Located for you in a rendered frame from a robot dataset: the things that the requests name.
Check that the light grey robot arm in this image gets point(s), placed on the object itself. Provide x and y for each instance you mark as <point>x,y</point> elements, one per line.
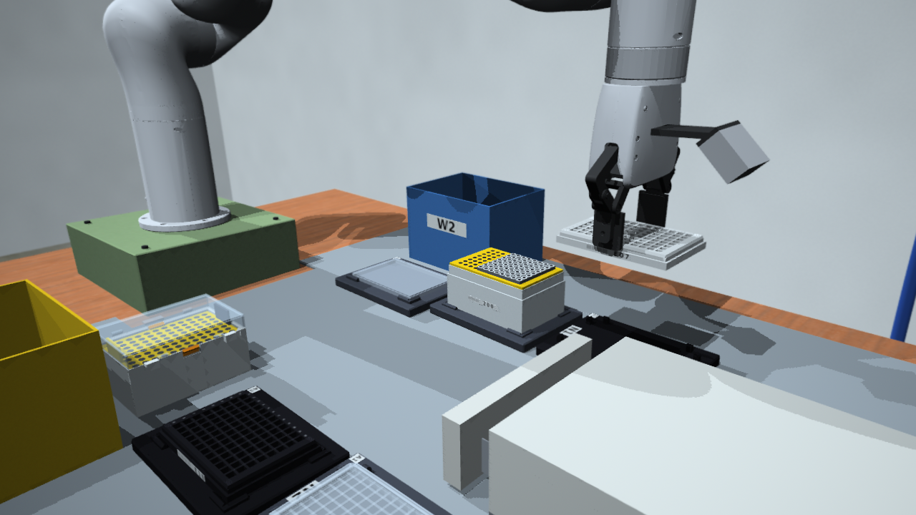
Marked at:
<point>154,44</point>

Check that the blue open-top bin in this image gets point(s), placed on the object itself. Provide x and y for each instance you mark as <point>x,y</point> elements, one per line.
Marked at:
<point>455,216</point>

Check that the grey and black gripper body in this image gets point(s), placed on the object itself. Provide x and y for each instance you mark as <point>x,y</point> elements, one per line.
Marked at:
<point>627,111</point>

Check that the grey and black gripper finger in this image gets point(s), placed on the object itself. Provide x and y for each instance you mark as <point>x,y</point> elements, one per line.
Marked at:
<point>653,202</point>
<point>608,224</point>

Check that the yellow open-top bin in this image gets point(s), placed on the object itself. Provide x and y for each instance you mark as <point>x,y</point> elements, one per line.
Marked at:
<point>57,411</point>

